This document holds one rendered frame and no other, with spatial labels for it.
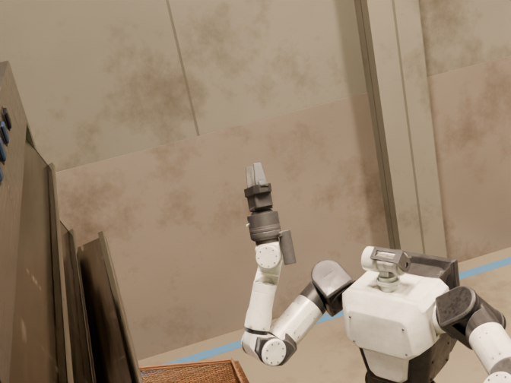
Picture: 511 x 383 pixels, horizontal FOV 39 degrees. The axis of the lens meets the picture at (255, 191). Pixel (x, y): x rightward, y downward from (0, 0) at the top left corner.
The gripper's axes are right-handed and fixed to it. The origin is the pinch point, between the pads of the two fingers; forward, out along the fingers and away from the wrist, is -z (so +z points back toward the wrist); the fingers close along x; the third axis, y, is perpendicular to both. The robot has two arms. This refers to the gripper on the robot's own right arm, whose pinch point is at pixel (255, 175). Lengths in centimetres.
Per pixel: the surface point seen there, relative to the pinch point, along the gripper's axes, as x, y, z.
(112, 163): -216, 17, -38
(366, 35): -172, -131, -83
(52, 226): -7, 57, 4
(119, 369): 6, 46, 44
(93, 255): -67, 44, 13
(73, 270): -44, 52, 17
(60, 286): 30, 57, 20
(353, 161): -213, -127, -17
